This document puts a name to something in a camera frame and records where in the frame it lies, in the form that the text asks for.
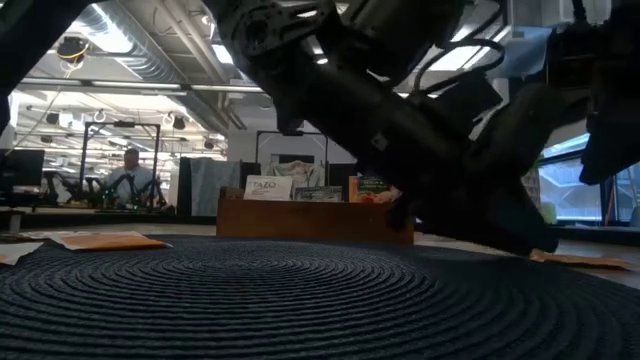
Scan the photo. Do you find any grey cloth partition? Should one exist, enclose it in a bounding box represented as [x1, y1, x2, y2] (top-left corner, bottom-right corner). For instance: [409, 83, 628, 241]
[189, 157, 242, 217]

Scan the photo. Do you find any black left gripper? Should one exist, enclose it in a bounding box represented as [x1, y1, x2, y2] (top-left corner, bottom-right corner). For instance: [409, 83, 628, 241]
[299, 64, 596, 254]

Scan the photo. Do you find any black office monitor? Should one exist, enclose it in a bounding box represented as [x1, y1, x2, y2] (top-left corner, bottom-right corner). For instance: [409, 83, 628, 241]
[0, 148, 46, 190]

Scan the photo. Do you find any succulent in white patterned pot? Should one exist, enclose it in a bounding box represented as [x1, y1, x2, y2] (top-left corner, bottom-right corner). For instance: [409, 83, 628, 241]
[519, 164, 546, 214]

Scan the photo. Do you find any yellow ceiling cable reel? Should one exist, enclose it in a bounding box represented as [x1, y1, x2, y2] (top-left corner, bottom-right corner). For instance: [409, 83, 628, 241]
[54, 35, 92, 66]

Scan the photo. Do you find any black robot arms far table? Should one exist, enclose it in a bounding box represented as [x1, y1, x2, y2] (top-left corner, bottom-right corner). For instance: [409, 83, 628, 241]
[44, 169, 169, 211]

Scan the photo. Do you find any person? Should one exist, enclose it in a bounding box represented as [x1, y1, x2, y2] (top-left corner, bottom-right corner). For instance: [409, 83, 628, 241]
[102, 147, 155, 206]

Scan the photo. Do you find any white ceiling air duct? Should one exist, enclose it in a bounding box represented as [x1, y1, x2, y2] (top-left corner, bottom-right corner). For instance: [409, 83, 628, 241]
[487, 0, 576, 81]

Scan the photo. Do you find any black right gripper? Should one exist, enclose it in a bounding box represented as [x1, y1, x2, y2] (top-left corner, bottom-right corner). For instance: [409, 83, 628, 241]
[549, 9, 640, 185]

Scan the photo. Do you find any round dark woven placemat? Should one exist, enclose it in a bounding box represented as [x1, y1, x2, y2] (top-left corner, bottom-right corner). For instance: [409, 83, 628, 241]
[0, 234, 640, 360]

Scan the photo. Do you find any window with dark frame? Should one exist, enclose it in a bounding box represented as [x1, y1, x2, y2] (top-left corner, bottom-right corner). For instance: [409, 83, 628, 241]
[537, 132, 640, 224]

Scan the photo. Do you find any wooden three-compartment tray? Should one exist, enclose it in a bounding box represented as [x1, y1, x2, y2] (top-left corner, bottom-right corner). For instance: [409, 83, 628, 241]
[215, 185, 415, 245]

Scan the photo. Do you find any black metal rig frame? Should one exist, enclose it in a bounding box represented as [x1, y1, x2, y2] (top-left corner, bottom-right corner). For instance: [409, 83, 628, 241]
[79, 121, 162, 201]

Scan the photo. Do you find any long ceiling tube light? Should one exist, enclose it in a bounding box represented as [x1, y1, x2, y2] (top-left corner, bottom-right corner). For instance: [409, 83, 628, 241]
[19, 77, 266, 96]

